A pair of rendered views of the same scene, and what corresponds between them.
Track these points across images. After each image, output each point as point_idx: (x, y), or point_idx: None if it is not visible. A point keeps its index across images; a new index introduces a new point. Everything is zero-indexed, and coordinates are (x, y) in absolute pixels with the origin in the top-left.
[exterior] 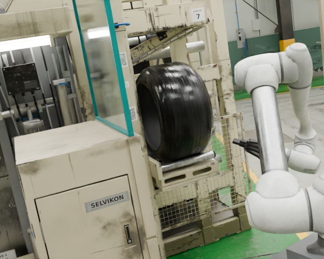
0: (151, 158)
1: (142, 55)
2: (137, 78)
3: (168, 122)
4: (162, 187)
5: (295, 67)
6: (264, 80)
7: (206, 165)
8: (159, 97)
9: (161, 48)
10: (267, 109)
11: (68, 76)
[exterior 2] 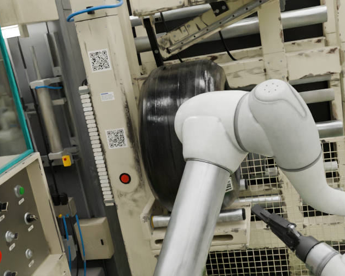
0: (153, 201)
1: (187, 39)
2: None
3: (146, 164)
4: (152, 249)
5: (260, 132)
6: (196, 149)
7: (224, 231)
8: (138, 123)
9: (217, 28)
10: (181, 210)
11: (59, 74)
